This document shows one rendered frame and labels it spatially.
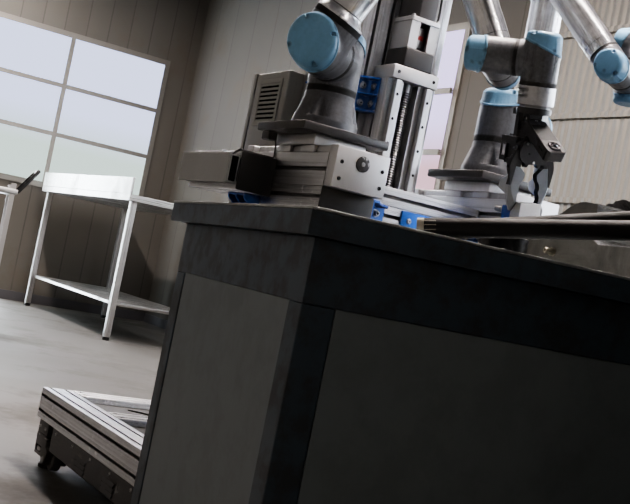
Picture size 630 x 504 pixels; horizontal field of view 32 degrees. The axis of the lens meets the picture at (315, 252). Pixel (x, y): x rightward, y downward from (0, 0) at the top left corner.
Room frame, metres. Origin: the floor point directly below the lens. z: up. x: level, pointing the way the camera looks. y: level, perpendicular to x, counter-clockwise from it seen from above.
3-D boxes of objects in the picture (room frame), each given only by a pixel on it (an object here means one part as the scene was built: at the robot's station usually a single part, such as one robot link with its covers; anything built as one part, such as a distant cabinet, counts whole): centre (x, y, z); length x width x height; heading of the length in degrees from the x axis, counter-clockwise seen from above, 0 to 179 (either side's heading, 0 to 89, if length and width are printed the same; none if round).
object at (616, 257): (2.07, -0.54, 0.87); 0.50 x 0.26 x 0.14; 22
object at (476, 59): (2.28, -0.28, 1.23); 0.11 x 0.11 x 0.08; 72
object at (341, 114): (2.50, 0.04, 1.09); 0.15 x 0.15 x 0.10
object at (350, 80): (2.50, 0.04, 1.20); 0.13 x 0.12 x 0.14; 162
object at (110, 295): (8.79, 1.53, 0.58); 2.13 x 0.81 x 1.16; 30
